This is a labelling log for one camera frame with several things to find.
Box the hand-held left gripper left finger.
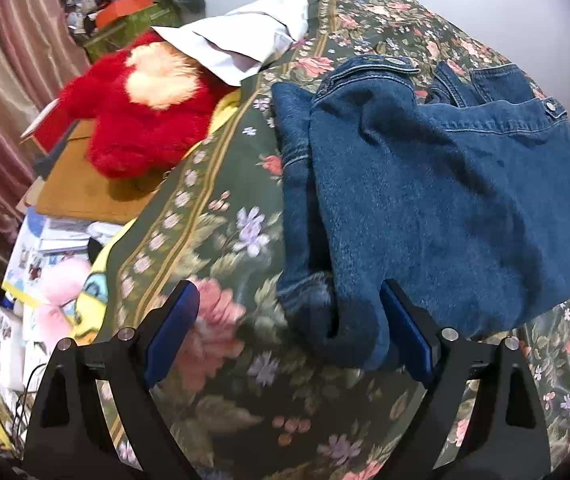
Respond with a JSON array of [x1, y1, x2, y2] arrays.
[[22, 280, 200, 480]]

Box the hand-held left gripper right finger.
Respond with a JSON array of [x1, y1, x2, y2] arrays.
[[380, 279, 552, 480]]

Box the blue denim jacket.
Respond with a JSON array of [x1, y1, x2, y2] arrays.
[[270, 55, 570, 373]]

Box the green floral blanket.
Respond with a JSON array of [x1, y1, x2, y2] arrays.
[[82, 0, 570, 480]]

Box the pink plush toy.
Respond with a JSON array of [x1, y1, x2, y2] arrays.
[[32, 255, 94, 342]]

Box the pile of books and papers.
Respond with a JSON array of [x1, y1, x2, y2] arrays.
[[2, 209, 122, 307]]

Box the white packaging boxes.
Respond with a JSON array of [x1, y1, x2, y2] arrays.
[[0, 300, 33, 392]]

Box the brown wooden board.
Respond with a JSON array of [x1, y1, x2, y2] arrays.
[[35, 120, 166, 226]]

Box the grey box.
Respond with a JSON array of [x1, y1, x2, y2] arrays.
[[31, 149, 58, 182]]

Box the red plush toy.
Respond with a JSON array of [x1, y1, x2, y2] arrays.
[[57, 30, 238, 182]]

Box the red box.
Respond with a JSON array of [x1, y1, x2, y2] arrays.
[[20, 97, 74, 154]]

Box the striped pink curtain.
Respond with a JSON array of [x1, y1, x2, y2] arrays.
[[0, 0, 92, 257]]

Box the green patterned box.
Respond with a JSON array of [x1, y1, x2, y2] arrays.
[[82, 0, 184, 64]]

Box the white cloth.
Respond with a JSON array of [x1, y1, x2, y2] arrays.
[[152, 0, 314, 87]]

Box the orange box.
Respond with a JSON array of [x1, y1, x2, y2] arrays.
[[96, 0, 159, 31]]

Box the black tangled cables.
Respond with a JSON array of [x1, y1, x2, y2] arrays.
[[11, 362, 50, 442]]

